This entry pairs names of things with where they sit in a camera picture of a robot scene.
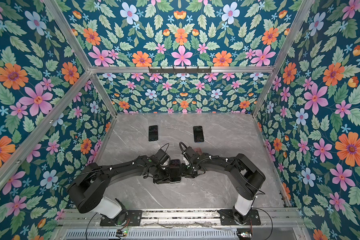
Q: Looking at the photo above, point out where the black smartphone face up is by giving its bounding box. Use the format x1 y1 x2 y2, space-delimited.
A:
168 159 182 183

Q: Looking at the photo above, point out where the metal hook rail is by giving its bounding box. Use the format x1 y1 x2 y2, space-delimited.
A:
148 67 212 74

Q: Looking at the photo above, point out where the aluminium frame post right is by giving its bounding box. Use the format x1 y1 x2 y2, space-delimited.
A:
252 0 315 119

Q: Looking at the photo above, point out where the white vented cable duct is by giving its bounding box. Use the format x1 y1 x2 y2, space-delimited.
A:
63 228 239 240

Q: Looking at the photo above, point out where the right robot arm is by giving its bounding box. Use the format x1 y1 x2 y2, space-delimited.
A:
179 142 266 218

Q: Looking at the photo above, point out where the blue edged smartphone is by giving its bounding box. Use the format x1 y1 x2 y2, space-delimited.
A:
193 126 205 143

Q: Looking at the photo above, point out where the purple edged smartphone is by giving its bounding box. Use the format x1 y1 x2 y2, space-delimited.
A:
148 125 159 142

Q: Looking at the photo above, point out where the aluminium frame post left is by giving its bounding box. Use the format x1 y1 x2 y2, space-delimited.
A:
0 71 91 191

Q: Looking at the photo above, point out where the aluminium front rail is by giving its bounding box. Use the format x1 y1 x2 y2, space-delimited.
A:
57 208 305 229

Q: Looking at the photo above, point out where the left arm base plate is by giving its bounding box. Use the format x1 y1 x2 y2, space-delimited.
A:
100 210 143 227

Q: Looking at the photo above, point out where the aluminium frame post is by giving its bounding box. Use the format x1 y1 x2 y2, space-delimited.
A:
252 0 315 119
0 71 91 191

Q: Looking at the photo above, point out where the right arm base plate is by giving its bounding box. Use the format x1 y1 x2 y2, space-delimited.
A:
217 209 261 226

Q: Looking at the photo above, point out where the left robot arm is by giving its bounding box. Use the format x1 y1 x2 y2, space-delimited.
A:
67 150 170 219

